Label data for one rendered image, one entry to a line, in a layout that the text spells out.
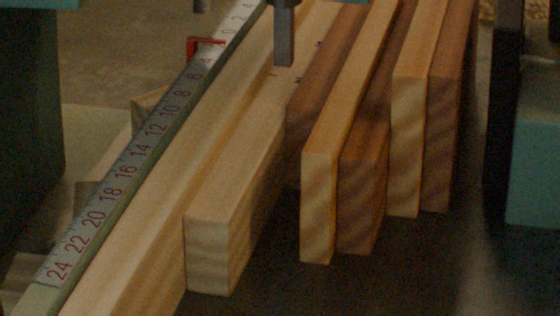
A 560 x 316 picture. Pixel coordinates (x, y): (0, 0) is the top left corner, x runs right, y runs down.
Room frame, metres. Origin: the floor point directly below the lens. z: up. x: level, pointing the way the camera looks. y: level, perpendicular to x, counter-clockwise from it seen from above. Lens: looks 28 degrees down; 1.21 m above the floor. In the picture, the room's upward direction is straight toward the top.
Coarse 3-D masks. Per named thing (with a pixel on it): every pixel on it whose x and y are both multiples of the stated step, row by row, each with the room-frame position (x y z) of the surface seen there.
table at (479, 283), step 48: (480, 48) 0.72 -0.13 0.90; (480, 96) 0.64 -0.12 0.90; (480, 144) 0.58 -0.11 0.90; (288, 192) 0.53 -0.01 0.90; (480, 192) 0.53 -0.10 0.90; (288, 240) 0.48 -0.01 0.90; (384, 240) 0.48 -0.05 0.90; (432, 240) 0.48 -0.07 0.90; (480, 240) 0.48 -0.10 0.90; (528, 240) 0.48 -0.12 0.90; (240, 288) 0.44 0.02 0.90; (288, 288) 0.44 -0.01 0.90; (336, 288) 0.44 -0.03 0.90; (384, 288) 0.44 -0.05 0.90; (432, 288) 0.44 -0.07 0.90; (480, 288) 0.44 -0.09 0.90; (528, 288) 0.44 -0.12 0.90
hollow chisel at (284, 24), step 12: (276, 12) 0.57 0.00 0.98; (288, 12) 0.57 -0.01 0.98; (276, 24) 0.57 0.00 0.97; (288, 24) 0.57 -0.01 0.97; (276, 36) 0.57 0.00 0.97; (288, 36) 0.57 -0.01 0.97; (276, 48) 0.57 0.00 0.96; (288, 48) 0.57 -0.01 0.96; (276, 60) 0.57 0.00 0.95; (288, 60) 0.57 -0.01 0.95
